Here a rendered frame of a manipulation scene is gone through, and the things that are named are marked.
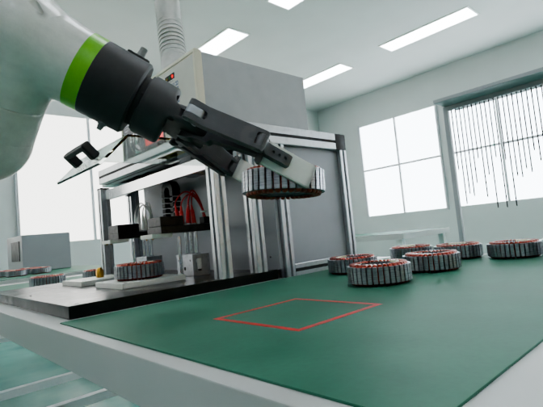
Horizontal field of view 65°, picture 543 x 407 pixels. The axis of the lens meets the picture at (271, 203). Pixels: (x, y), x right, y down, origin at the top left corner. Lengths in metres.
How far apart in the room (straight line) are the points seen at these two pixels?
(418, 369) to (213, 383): 0.15
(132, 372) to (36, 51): 0.35
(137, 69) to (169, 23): 2.35
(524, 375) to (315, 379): 0.14
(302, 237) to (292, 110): 0.40
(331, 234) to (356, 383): 0.87
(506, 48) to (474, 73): 0.52
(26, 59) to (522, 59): 7.12
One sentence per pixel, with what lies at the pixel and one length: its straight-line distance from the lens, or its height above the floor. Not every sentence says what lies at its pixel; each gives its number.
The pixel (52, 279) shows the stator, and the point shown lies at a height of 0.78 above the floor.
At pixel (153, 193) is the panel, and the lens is 1.51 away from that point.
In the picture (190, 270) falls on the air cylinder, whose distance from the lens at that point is 1.09.
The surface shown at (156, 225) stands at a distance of 1.06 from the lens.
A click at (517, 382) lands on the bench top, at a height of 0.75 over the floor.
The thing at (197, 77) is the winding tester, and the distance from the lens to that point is 1.09.
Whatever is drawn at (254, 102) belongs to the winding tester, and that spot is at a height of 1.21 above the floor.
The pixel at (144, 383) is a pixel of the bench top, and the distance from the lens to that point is 0.47.
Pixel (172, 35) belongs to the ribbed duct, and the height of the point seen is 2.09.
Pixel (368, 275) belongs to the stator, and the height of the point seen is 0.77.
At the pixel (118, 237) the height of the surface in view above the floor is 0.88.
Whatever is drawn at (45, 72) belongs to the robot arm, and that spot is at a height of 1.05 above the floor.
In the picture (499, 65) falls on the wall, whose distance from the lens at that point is 7.48.
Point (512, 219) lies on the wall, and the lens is 7.20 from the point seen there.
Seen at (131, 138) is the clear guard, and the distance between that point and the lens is 0.86.
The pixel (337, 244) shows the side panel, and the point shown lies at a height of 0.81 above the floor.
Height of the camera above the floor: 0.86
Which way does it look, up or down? 4 degrees up
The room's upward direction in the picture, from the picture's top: 6 degrees counter-clockwise
